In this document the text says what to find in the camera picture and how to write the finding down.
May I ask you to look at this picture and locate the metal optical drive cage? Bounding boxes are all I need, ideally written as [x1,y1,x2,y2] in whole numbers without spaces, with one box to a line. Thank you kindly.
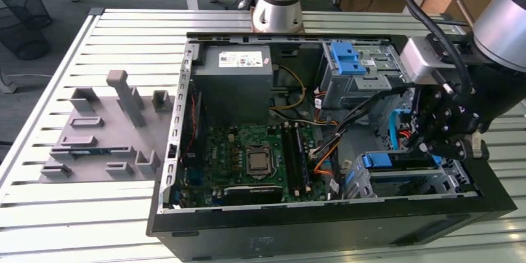
[319,42,412,110]

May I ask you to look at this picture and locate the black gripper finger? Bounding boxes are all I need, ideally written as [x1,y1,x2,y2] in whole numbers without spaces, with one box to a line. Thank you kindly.
[409,86,453,155]
[428,133,490,163]

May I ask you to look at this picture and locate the black wrist cables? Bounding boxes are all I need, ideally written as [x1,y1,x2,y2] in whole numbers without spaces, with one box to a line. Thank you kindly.
[393,0,478,94]

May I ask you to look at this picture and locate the grey power supply unit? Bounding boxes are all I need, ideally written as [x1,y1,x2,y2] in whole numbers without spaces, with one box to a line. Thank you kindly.
[193,44,275,125]

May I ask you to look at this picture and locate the blue data wire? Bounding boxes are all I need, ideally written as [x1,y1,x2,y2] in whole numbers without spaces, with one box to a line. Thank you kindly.
[390,106,412,153]

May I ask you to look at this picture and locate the silver CPU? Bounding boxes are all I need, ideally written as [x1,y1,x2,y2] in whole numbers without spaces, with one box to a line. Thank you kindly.
[249,151,270,172]

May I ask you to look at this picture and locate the black cable bundle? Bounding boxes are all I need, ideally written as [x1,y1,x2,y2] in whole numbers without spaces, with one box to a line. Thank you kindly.
[314,86,417,159]

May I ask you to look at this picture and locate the white floor cable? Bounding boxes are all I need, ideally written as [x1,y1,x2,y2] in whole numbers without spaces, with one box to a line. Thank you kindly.
[8,73,56,79]

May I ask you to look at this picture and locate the black open PC case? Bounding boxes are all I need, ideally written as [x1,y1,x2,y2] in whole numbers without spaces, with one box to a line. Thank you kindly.
[146,31,518,263]

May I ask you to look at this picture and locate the metal disk bay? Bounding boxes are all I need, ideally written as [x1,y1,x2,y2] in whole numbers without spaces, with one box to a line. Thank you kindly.
[343,150,470,199]

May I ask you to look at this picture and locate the black graphics card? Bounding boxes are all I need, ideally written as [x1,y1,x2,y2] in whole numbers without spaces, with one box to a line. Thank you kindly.
[223,184,285,205]

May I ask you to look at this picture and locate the red wire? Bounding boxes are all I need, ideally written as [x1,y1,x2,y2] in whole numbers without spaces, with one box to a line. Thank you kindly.
[401,119,417,137]

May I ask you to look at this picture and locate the orange wire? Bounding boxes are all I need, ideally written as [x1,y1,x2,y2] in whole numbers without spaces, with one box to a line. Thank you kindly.
[314,151,335,180]

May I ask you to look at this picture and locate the hard disk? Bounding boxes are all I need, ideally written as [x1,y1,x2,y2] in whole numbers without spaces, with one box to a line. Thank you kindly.
[361,151,445,172]

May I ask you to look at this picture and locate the green motherboard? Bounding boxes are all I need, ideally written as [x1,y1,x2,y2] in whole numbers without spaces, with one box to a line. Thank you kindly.
[181,123,330,207]

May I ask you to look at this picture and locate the grey parts rack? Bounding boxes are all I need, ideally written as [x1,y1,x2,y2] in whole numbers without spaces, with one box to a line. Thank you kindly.
[39,70,177,185]

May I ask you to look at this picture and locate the black wire mesh bin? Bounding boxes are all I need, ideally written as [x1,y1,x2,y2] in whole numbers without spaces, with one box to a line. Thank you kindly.
[0,0,52,60]

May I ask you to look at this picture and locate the blue plastic drive latch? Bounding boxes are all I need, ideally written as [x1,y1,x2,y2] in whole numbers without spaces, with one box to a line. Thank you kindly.
[329,42,368,76]

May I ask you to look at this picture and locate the yellow wire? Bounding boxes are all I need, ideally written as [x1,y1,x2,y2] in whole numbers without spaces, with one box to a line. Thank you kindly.
[269,64,307,111]

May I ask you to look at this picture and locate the black RAM slot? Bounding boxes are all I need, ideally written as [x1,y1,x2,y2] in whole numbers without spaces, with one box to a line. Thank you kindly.
[283,123,302,195]

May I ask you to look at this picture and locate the grey furniture foot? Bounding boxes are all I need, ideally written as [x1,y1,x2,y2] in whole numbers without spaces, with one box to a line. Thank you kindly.
[0,68,20,94]

